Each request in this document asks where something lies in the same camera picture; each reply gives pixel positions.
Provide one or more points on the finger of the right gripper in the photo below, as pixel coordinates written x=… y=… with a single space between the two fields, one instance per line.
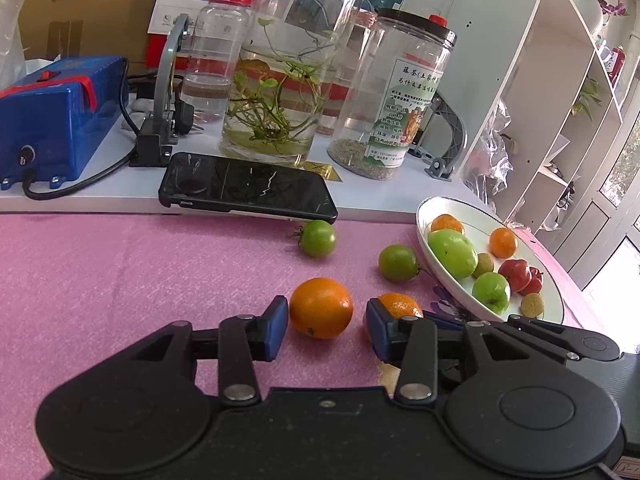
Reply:
x=444 y=322

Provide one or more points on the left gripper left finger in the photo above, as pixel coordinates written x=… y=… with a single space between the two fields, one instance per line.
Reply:
x=236 y=344

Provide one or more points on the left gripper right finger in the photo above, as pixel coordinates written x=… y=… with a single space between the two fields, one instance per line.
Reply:
x=409 y=344

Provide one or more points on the small front tangerine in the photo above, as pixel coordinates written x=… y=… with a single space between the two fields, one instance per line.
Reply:
x=400 y=305

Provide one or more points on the small tangerine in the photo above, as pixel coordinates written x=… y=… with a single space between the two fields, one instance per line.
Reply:
x=503 y=243
x=400 y=305
x=447 y=222

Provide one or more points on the large green fruit back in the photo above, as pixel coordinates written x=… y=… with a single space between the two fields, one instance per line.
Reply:
x=493 y=290

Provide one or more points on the large green fruit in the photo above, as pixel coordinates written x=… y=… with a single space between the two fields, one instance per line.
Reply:
x=454 y=251
x=493 y=290

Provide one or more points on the brown longan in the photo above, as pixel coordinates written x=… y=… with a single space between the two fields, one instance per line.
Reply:
x=532 y=305
x=485 y=264

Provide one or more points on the large orange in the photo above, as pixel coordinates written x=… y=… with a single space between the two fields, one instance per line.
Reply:
x=320 y=308

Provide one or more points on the red apple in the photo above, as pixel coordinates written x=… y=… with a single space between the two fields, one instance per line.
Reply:
x=517 y=273
x=536 y=282

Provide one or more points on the small back tangerine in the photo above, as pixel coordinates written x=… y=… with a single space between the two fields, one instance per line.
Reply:
x=447 y=222

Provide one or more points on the green tomato right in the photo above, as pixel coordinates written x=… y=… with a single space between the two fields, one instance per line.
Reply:
x=398 y=263

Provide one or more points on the white ceramic plate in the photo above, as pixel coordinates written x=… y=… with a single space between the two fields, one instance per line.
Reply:
x=478 y=226

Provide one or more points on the green tomato with stem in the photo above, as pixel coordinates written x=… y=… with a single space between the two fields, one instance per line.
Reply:
x=316 y=238

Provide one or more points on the white raised board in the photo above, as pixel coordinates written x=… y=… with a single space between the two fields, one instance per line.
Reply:
x=135 y=190

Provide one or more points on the clear plastic bag right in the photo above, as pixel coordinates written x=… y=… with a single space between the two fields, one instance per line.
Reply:
x=488 y=165

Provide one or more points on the black smartphone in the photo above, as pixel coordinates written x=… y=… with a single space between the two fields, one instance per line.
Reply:
x=235 y=186

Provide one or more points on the pink floral tablecloth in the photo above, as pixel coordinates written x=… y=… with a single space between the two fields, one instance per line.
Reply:
x=77 y=289

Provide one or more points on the small gold card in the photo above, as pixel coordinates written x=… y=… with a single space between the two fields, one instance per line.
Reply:
x=326 y=171

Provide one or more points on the white shelf unit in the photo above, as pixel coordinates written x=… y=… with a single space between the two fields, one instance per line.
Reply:
x=534 y=55

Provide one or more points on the clear jar with label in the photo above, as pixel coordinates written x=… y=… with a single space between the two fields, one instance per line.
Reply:
x=393 y=87

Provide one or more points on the potted green plant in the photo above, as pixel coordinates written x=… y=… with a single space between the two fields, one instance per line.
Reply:
x=588 y=95

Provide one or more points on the blue power box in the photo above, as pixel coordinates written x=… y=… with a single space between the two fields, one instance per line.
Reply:
x=54 y=120

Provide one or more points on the small bottle red cap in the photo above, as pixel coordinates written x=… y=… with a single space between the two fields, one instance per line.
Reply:
x=214 y=47

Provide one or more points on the glass vase with plant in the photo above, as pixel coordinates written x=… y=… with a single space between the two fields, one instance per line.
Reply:
x=282 y=79

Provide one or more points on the white plastic bag left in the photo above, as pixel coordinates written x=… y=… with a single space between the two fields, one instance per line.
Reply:
x=13 y=65

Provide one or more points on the cardboard box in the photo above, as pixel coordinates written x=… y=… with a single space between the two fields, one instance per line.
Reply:
x=72 y=28

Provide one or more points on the right grey metal bracket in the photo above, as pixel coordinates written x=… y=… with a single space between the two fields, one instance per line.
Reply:
x=440 y=141

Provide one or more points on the grey metal bracket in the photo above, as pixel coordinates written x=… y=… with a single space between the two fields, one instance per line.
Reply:
x=440 y=141
x=157 y=136

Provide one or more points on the left grey metal bracket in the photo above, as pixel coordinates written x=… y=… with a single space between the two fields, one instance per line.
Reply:
x=157 y=136

